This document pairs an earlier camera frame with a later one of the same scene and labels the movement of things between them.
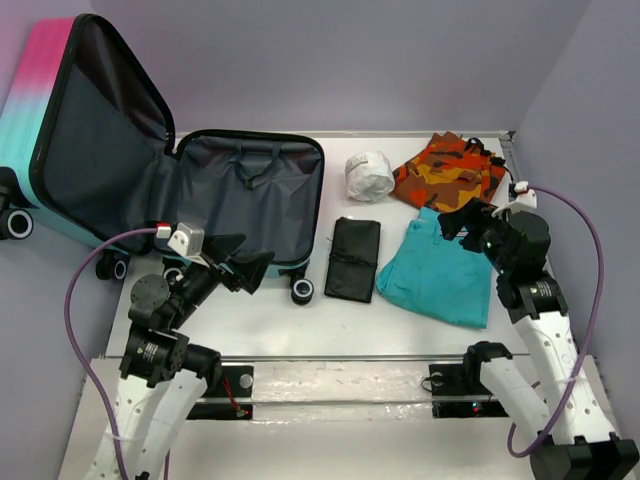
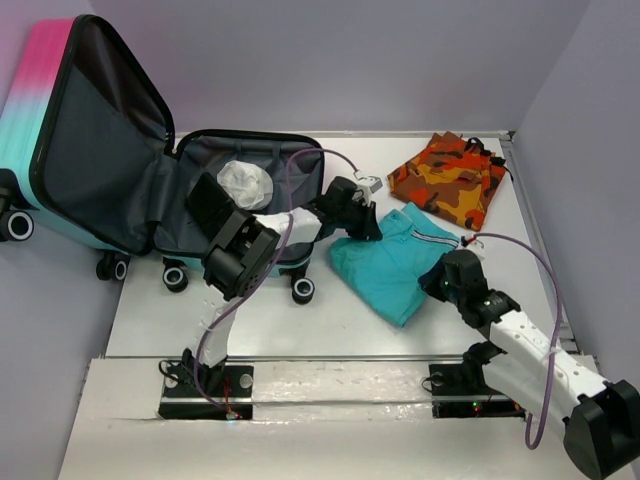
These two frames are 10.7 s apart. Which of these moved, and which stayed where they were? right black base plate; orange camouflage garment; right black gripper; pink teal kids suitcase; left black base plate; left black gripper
Moved: right black gripper; left black gripper
Stayed: right black base plate; orange camouflage garment; pink teal kids suitcase; left black base plate
